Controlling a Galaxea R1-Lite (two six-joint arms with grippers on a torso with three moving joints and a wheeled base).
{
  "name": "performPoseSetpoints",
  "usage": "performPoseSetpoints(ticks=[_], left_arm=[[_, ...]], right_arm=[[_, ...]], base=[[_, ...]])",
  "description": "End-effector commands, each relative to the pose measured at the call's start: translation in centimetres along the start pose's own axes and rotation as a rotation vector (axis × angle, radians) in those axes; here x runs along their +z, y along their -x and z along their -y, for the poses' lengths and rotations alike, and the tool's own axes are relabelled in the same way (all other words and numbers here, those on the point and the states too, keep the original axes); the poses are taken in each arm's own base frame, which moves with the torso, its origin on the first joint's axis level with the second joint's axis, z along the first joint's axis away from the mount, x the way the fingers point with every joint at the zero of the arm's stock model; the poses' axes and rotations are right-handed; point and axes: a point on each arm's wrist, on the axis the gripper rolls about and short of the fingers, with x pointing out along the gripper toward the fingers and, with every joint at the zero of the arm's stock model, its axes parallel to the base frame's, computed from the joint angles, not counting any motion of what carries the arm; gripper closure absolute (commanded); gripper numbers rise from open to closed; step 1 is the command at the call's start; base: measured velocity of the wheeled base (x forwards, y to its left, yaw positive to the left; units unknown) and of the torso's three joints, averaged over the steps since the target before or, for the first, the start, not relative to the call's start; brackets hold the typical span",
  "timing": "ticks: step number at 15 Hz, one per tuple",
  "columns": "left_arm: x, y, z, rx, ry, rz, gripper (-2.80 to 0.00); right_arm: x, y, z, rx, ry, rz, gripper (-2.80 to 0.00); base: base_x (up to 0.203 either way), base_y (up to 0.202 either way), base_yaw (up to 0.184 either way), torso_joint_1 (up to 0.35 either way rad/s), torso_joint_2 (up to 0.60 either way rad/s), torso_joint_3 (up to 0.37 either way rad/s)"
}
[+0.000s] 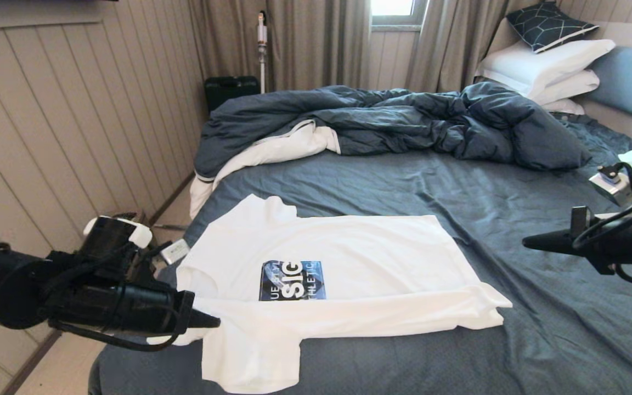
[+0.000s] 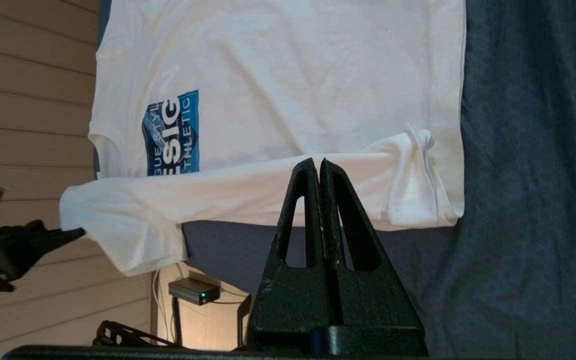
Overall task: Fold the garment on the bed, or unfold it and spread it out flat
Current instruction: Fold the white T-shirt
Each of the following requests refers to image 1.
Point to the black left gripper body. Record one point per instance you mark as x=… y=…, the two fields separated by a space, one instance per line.
x=129 y=310

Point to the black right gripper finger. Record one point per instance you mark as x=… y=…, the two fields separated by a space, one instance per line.
x=557 y=249
x=557 y=238

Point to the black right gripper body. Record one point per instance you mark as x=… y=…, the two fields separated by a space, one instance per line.
x=628 y=244

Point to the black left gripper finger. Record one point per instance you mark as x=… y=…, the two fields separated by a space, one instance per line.
x=201 y=325
x=201 y=315

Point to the white t-shirt blue print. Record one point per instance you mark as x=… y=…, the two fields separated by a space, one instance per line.
x=360 y=247

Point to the blue bed with headboard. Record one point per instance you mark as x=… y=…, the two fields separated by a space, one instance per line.
x=486 y=186

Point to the brown trash bin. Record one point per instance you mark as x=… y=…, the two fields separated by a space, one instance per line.
x=129 y=214

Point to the dark blue crumpled duvet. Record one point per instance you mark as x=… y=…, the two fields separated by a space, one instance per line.
x=404 y=120

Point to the dark patterned pillow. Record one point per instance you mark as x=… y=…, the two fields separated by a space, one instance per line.
x=549 y=26

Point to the beige curtain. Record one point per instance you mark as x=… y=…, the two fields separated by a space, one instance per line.
x=305 y=44
x=453 y=49

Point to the black suitcase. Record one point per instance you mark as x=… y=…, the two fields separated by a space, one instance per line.
x=231 y=90

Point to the white stick vacuum cleaner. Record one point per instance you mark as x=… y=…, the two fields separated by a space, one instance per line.
x=262 y=55

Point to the window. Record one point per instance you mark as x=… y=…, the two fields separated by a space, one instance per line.
x=395 y=8

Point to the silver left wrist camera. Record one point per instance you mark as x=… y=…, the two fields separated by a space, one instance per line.
x=176 y=251

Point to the beige bed headboard frame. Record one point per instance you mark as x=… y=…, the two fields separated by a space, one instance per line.
x=623 y=123

